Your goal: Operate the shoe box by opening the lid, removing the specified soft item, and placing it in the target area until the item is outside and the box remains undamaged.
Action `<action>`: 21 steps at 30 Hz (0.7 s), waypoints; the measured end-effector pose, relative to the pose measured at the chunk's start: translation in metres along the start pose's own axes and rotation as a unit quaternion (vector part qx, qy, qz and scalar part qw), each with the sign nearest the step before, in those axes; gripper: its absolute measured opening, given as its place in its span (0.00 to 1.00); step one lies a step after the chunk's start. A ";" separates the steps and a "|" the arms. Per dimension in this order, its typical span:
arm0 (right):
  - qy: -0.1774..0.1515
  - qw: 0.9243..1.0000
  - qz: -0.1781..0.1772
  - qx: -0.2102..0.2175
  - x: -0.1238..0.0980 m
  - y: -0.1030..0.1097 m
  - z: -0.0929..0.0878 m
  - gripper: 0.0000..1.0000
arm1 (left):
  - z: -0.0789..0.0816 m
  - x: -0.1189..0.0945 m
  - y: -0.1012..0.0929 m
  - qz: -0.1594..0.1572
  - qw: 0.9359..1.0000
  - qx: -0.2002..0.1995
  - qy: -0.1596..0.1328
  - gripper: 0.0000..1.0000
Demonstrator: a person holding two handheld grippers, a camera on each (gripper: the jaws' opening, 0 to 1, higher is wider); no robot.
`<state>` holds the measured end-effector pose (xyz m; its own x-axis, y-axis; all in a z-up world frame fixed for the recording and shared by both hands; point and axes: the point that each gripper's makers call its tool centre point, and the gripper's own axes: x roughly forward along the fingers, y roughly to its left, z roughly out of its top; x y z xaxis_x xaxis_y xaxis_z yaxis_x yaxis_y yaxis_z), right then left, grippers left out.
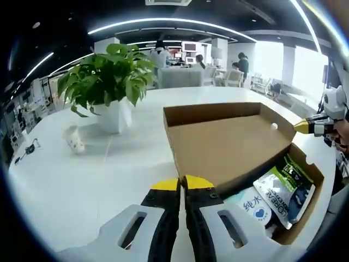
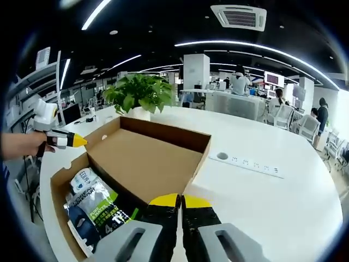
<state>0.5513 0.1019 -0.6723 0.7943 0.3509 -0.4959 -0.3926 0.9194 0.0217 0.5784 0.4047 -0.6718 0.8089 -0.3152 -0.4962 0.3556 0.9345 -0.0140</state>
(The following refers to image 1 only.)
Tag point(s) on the brown cardboard shoe box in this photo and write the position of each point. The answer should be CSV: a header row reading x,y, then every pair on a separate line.
x,y
231,136

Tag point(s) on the pink screen monitor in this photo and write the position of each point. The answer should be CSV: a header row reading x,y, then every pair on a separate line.
x,y
190,47

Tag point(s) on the straight ceiling light strip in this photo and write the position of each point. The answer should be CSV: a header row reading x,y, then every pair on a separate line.
x,y
308,24

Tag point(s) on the grey office partition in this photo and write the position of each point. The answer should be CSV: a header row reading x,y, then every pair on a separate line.
x,y
180,77

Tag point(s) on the long curved ceiling light strip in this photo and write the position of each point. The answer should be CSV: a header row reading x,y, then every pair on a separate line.
x,y
163,20

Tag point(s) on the person's right hand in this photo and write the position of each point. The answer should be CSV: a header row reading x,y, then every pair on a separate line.
x,y
342,128

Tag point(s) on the soft wet wipes pack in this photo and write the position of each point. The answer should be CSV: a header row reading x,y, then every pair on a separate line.
x,y
253,207

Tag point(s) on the white black green pouch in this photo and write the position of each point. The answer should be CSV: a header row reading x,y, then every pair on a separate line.
x,y
275,188

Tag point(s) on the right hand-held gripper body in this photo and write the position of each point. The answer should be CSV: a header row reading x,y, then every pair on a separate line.
x,y
336,101

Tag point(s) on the green potted plant white pot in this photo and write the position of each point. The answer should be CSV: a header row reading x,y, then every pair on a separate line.
x,y
109,73

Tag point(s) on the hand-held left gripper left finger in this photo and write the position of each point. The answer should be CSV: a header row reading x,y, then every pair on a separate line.
x,y
131,232

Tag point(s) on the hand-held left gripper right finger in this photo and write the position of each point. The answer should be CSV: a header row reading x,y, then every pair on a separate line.
x,y
207,218

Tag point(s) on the ceiling air conditioner unit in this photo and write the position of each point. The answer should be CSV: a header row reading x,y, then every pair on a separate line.
x,y
167,2

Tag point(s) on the white paper cup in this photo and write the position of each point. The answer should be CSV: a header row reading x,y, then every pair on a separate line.
x,y
75,140

